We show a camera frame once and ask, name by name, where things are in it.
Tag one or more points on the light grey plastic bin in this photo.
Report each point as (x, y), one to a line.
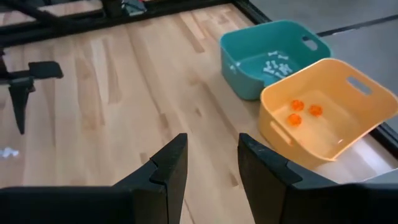
(357, 161)

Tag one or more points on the orange plastic pumpkin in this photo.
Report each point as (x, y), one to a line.
(294, 119)
(315, 110)
(297, 105)

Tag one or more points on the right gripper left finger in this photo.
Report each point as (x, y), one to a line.
(149, 199)

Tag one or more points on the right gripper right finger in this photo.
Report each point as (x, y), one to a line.
(273, 199)

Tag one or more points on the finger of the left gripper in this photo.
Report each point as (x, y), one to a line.
(21, 102)
(46, 70)

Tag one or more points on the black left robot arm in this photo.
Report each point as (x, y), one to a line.
(112, 6)

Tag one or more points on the yellow-orange plastic bin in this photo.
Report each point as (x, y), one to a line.
(367, 112)

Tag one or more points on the teal plastic bin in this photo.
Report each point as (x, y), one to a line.
(242, 84)

